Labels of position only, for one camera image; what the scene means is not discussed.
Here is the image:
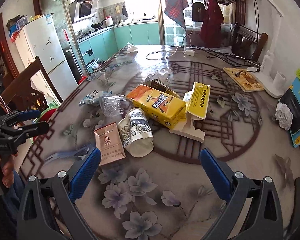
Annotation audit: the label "pink cigarette box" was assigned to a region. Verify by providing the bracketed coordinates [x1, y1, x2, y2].
[94, 122, 126, 166]

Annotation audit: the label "blue white snack wrapper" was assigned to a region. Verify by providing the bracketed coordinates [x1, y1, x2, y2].
[78, 90, 112, 107]

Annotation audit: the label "floral paper cup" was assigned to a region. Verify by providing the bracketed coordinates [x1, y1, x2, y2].
[117, 108, 154, 158]

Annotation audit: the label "clear crushed plastic cup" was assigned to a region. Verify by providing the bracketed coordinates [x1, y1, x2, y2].
[100, 94, 126, 117]

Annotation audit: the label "yellow drink carton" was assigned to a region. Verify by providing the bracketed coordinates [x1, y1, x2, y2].
[126, 84, 186, 129]

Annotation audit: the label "yellow white torn medicine box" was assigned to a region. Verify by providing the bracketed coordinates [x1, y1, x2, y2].
[169, 82, 211, 142]

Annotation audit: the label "dark gold cigarette box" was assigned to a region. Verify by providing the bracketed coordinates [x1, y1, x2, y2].
[150, 79, 180, 98]

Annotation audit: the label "black shoulder bag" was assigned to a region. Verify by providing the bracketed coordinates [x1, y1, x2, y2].
[191, 0, 206, 22]

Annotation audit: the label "red green trash bin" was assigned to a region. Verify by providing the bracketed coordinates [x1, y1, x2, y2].
[32, 105, 60, 143]

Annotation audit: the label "teal kitchen cabinets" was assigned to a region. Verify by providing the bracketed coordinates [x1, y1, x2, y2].
[78, 21, 160, 65]

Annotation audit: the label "person's left hand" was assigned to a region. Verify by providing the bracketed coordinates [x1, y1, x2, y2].
[0, 155, 14, 188]

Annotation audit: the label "dark wooden chair left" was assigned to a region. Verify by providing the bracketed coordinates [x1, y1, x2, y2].
[0, 56, 63, 114]

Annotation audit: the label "dark wooden chair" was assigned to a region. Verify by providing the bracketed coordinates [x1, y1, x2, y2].
[0, 56, 63, 114]
[230, 23, 268, 62]

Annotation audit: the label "white refrigerator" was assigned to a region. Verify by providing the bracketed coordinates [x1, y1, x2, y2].
[15, 14, 78, 103]

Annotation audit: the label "black smartphone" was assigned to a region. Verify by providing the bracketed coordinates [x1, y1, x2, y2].
[279, 88, 300, 135]

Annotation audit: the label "crumpled paper ball right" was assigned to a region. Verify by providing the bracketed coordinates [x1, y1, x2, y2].
[275, 102, 293, 131]

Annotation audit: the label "black wok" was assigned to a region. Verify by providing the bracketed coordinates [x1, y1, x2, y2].
[91, 19, 106, 29]

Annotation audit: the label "range hood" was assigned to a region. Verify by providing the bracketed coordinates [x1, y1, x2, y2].
[67, 0, 98, 23]

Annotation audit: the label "white tissue far edge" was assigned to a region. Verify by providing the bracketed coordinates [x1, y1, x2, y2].
[127, 42, 138, 53]

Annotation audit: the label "white desk lamp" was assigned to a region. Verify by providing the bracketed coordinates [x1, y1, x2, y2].
[255, 0, 286, 98]

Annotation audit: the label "yellow illustrated book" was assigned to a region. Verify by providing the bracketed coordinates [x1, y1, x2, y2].
[223, 68, 264, 93]

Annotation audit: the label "dark wooden chair right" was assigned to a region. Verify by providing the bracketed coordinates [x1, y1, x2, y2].
[230, 23, 268, 62]

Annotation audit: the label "dark red hanging garment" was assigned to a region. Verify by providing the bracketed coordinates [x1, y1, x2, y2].
[200, 0, 224, 48]

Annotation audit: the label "plaid hanging cloth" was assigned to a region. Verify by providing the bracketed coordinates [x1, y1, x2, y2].
[164, 0, 189, 29]

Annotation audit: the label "black cables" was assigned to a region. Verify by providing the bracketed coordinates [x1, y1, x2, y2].
[182, 31, 261, 68]

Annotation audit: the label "white charger with cable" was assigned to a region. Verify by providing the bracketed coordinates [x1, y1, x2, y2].
[146, 47, 196, 61]

